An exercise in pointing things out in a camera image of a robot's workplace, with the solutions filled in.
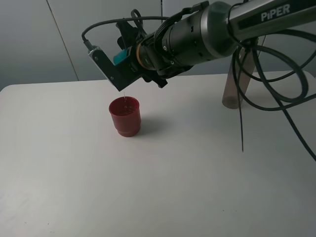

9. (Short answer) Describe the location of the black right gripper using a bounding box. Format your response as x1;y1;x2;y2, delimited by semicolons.
116;21;195;88

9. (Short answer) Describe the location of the teal transparent plastic cup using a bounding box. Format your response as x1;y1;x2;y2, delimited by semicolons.
113;49;127;65

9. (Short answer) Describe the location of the smoky transparent plastic bottle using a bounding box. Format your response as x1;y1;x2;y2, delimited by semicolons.
221;46;260;110

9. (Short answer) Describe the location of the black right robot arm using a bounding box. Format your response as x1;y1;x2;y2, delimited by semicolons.
111;0;316;90

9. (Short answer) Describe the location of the red plastic cup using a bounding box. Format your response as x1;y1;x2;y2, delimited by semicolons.
109;96;141;137

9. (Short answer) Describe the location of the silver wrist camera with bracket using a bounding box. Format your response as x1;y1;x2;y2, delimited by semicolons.
89;47;143;91

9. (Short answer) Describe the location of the black camera cable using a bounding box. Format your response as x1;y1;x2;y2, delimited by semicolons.
81;8;316;161

